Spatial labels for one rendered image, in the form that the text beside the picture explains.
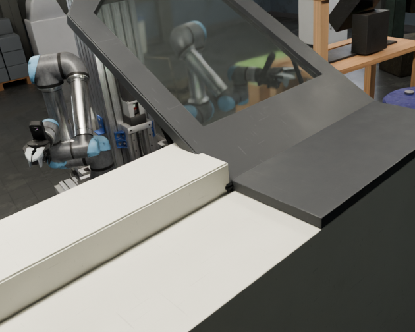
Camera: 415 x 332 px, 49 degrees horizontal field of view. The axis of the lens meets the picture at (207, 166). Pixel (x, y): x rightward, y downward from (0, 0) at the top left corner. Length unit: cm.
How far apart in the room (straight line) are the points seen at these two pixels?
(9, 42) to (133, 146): 657
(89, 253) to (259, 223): 38
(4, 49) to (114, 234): 787
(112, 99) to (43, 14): 673
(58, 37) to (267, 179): 806
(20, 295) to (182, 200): 40
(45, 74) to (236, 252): 135
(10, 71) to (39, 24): 98
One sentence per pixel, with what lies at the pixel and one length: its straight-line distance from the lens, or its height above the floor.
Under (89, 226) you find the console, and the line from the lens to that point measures 99.
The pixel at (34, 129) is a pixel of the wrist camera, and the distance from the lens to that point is 172.
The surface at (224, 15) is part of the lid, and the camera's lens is 181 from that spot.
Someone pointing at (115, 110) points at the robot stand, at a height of 133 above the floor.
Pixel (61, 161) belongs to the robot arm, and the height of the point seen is 131.
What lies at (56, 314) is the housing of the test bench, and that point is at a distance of 93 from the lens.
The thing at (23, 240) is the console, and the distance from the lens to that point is 101.
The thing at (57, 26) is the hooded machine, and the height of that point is 86.
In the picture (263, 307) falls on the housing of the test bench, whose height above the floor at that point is 138.
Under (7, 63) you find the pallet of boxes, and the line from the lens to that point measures 879.
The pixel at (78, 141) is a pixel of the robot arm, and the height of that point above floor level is 138.
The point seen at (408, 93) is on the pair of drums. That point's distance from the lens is 352.
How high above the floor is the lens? 207
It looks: 27 degrees down
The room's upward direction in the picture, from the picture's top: 7 degrees counter-clockwise
